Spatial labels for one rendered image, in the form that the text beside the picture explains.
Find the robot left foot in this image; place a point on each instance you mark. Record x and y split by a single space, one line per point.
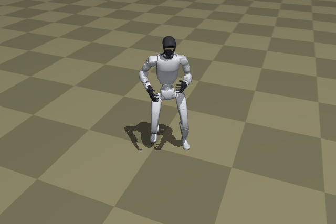
185 144

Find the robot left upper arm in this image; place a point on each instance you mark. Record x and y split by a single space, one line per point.
185 65

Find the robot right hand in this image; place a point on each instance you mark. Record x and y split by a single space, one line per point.
151 94

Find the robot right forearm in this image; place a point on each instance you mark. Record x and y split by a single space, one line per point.
144 80

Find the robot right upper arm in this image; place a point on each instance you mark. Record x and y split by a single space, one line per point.
151 61

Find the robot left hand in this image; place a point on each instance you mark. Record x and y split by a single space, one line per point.
183 86

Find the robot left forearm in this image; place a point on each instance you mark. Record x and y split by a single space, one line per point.
188 80

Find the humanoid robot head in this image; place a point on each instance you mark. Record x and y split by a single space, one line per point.
168 42

